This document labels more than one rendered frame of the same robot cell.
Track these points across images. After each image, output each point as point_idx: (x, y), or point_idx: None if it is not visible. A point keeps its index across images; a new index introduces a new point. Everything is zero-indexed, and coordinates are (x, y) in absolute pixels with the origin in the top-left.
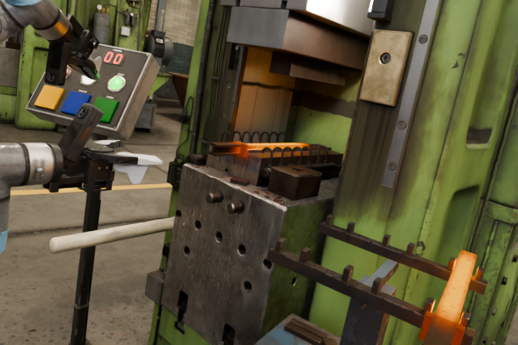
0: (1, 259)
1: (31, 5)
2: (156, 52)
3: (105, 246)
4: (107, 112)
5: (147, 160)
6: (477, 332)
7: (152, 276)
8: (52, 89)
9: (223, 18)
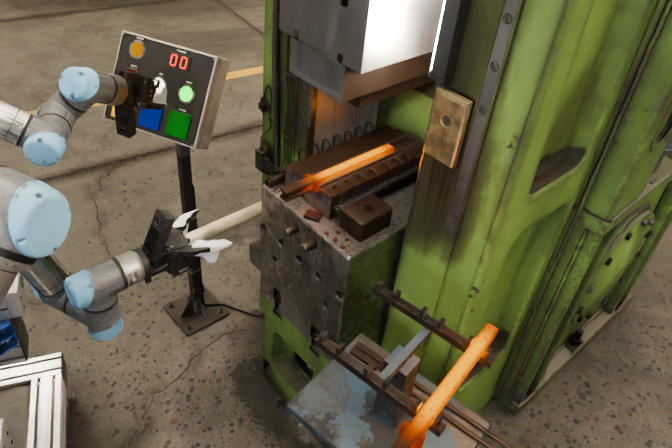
0: (112, 197)
1: (91, 97)
2: None
3: (211, 171)
4: (182, 128)
5: (218, 247)
6: (558, 318)
7: (254, 248)
8: None
9: None
